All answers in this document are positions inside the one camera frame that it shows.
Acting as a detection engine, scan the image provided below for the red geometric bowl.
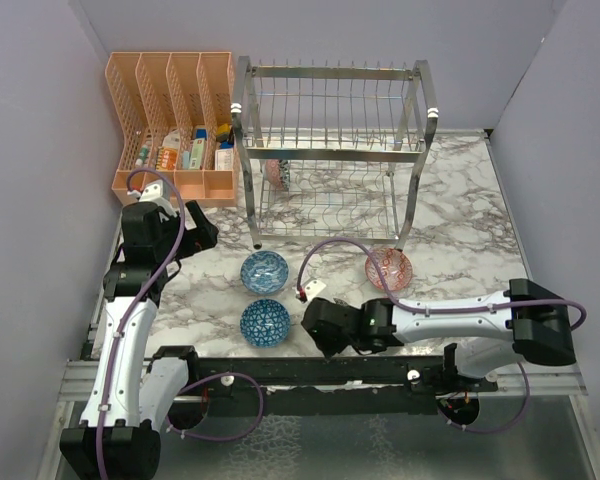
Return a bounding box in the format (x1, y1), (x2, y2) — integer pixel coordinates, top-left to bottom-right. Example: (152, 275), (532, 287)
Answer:
(365, 247), (413, 292)

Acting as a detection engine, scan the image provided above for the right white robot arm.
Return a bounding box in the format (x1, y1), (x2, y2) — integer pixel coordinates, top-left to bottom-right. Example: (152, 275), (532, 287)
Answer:
(301, 279), (576, 391)

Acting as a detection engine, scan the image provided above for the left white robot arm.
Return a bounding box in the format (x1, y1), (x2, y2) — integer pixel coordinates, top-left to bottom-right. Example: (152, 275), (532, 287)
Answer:
(60, 200), (219, 479)

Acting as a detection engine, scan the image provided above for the steel dish rack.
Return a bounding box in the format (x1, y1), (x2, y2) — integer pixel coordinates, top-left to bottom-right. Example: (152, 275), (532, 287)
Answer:
(231, 56), (439, 249)

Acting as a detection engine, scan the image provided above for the blue triangle bowl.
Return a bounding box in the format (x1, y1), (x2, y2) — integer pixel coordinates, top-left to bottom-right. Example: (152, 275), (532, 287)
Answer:
(240, 299), (291, 348)

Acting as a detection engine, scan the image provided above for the orange white box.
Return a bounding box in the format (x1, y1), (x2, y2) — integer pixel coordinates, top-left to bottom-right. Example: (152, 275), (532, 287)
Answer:
(156, 129), (181, 171)

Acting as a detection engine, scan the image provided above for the small bottle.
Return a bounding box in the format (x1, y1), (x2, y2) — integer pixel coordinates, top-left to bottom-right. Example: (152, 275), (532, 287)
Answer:
(135, 144), (150, 168)

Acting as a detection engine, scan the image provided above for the blue floral bowl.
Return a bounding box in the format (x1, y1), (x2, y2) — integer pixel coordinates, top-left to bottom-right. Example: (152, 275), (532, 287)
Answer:
(240, 250), (289, 295)

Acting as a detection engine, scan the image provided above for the green white box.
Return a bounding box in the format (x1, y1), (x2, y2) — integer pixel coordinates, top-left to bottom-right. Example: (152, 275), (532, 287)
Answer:
(182, 127), (207, 170)

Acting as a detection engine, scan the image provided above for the white label box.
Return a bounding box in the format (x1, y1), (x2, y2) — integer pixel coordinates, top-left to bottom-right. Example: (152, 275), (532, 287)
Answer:
(215, 148), (234, 171)

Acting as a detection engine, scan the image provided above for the peach desk organizer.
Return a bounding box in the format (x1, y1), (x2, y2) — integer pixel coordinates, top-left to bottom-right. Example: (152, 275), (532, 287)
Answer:
(105, 52), (240, 207)

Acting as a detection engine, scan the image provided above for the yellow black item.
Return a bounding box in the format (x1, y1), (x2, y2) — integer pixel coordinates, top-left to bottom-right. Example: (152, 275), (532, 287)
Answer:
(215, 123), (232, 143)

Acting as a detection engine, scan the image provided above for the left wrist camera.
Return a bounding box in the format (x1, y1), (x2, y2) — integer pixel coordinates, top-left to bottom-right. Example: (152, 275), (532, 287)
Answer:
(127, 180), (171, 205)

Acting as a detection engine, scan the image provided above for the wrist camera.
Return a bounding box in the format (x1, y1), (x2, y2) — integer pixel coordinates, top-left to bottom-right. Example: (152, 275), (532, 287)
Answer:
(127, 180), (171, 205)
(296, 280), (327, 303)

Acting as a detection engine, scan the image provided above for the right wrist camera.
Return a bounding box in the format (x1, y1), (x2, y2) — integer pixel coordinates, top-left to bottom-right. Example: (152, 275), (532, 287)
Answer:
(296, 280), (327, 303)

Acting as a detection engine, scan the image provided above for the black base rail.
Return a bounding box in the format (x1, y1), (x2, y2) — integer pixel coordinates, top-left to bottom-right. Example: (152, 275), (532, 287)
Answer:
(79, 349), (501, 416)

